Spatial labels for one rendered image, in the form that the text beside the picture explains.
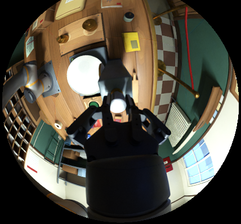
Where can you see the cardboard parcel with red label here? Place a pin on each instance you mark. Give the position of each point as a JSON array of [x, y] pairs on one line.
[[112, 0]]

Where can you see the white knurled zero cap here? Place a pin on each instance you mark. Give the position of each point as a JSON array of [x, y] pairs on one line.
[[118, 103]]

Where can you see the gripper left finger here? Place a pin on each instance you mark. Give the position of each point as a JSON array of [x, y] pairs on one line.
[[88, 117]]

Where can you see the red card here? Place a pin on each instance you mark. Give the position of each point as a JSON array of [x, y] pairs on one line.
[[97, 123]]

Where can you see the white paper form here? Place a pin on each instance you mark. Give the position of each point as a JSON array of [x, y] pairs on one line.
[[29, 46]]

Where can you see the white wall calendar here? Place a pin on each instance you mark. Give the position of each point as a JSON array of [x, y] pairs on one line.
[[32, 162]]

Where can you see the small cardboard box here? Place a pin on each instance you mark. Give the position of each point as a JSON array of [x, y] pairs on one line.
[[37, 23]]

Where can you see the white round scale pan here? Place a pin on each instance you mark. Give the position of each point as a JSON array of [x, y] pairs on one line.
[[82, 75]]

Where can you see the grey parcel scale body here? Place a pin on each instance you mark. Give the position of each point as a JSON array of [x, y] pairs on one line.
[[114, 75]]

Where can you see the yellow box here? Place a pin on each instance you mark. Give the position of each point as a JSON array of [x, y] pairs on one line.
[[131, 42]]

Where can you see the red wall sign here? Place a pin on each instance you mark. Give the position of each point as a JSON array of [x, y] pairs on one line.
[[168, 164]]

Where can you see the yellow padded envelope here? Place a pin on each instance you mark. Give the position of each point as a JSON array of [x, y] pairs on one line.
[[72, 3]]

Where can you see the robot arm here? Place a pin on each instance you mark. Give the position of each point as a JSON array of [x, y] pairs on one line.
[[24, 84]]

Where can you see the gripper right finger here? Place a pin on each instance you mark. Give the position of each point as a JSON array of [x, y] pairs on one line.
[[150, 118]]

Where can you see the grey shelf trolley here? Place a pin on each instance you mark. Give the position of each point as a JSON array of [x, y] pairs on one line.
[[71, 163]]

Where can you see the grey square base plate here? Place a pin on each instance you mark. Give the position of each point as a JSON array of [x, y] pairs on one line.
[[52, 78]]

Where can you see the large brass weight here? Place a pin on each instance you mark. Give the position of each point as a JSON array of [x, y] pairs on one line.
[[89, 25]]

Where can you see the cream tape roll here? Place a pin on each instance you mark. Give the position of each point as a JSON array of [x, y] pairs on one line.
[[58, 125]]

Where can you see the wooden side rest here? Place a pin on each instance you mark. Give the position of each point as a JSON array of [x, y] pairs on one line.
[[79, 37]]

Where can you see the white radiator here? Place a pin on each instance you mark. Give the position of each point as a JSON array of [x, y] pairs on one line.
[[178, 124]]

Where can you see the brass stanchion post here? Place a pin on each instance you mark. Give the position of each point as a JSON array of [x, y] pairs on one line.
[[163, 14], [177, 80]]

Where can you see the wooden box with green button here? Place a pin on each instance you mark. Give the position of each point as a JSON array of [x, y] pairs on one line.
[[93, 102]]

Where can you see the small brass weight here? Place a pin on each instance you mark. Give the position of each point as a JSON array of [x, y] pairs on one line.
[[62, 38]]

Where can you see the wooden pigeonhole shelf unit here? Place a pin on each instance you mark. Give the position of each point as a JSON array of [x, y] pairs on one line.
[[17, 122]]

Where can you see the window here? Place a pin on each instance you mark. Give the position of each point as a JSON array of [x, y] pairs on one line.
[[199, 163]]

